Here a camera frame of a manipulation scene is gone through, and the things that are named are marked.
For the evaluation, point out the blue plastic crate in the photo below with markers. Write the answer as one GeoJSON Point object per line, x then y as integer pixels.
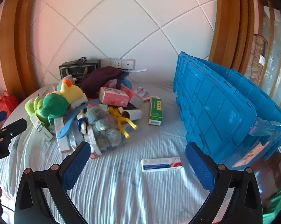
{"type": "Point", "coordinates": [212, 112]}

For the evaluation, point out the black clip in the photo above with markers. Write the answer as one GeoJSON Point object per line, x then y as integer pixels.
{"type": "Point", "coordinates": [81, 59]}

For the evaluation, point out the pink box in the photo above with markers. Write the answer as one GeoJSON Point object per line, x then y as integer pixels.
{"type": "Point", "coordinates": [113, 95]}

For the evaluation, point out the wooden glass partition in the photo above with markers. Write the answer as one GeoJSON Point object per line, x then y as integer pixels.
{"type": "Point", "coordinates": [274, 51]}

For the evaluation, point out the white wall socket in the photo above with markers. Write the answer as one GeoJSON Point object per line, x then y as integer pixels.
{"type": "Point", "coordinates": [113, 63]}
{"type": "Point", "coordinates": [128, 64]}

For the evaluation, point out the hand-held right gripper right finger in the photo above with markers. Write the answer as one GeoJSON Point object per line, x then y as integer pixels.
{"type": "Point", "coordinates": [200, 168]}

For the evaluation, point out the blue plush toy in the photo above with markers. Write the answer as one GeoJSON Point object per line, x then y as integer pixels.
{"type": "Point", "coordinates": [125, 81]}

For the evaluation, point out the red bag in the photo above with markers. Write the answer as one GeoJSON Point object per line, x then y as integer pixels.
{"type": "Point", "coordinates": [6, 102]}

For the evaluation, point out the pink blister packets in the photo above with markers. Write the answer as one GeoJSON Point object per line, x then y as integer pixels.
{"type": "Point", "coordinates": [141, 92]}

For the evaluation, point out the green cloth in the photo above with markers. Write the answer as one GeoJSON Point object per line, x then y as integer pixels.
{"type": "Point", "coordinates": [278, 205]}

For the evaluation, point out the blue plastic spoon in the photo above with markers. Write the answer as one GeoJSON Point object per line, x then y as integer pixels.
{"type": "Point", "coordinates": [66, 128]}

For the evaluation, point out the yellow plastic toy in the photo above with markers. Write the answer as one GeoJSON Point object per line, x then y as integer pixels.
{"type": "Point", "coordinates": [120, 121]}

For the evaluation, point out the wooden wall frame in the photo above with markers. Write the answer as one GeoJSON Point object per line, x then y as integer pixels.
{"type": "Point", "coordinates": [14, 39]}

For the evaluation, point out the maroon cloth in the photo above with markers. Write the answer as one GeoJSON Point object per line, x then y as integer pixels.
{"type": "Point", "coordinates": [101, 79]}

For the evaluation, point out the patterned rolled mat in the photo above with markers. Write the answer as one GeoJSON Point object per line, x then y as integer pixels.
{"type": "Point", "coordinates": [255, 56]}

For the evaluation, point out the grey mouse plush toy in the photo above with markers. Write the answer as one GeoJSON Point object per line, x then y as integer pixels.
{"type": "Point", "coordinates": [103, 126]}

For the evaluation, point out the white cardboard tube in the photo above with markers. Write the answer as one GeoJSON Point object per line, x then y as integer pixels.
{"type": "Point", "coordinates": [133, 114]}

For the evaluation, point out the dark decorated box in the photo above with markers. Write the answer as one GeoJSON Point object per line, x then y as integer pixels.
{"type": "Point", "coordinates": [75, 68]}

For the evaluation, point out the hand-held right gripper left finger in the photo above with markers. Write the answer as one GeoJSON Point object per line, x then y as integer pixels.
{"type": "Point", "coordinates": [76, 165]}

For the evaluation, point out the small white yellow doll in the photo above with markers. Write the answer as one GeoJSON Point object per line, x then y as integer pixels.
{"type": "Point", "coordinates": [82, 121]}

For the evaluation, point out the teal plush toy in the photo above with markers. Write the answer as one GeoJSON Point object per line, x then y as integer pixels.
{"type": "Point", "coordinates": [70, 79]}

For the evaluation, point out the green duck plush toy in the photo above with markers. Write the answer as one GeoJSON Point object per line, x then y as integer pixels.
{"type": "Point", "coordinates": [54, 105]}

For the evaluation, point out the white paper strip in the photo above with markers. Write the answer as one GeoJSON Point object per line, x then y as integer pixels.
{"type": "Point", "coordinates": [138, 71]}

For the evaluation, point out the white red medicine box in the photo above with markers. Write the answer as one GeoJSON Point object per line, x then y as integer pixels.
{"type": "Point", "coordinates": [62, 142]}
{"type": "Point", "coordinates": [94, 144]}

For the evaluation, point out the green medicine box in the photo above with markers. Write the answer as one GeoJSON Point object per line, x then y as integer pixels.
{"type": "Point", "coordinates": [155, 110]}

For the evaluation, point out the white red-blue medicine box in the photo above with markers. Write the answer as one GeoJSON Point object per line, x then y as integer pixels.
{"type": "Point", "coordinates": [161, 164]}

